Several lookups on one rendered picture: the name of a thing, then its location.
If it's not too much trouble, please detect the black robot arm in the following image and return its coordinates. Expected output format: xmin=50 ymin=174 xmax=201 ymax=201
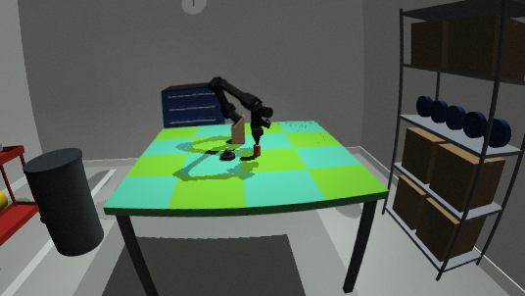
xmin=207 ymin=76 xmax=273 ymax=128

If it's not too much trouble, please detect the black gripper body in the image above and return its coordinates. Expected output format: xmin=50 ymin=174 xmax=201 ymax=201
xmin=250 ymin=116 xmax=263 ymax=135

